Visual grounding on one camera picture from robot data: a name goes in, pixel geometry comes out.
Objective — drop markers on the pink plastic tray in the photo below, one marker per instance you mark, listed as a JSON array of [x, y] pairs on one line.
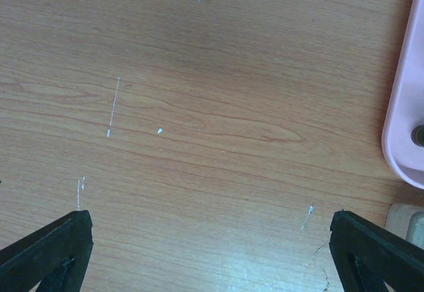
[[405, 108]]

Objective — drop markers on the dark chess knight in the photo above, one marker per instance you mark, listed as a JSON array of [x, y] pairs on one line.
[[417, 135]]

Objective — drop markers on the wooden chess board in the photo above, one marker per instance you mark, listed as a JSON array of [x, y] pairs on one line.
[[406, 221]]

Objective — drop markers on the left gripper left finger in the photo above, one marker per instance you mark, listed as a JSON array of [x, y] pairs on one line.
[[53, 258]]

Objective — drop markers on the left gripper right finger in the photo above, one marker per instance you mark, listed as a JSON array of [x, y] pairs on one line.
[[370, 258]]

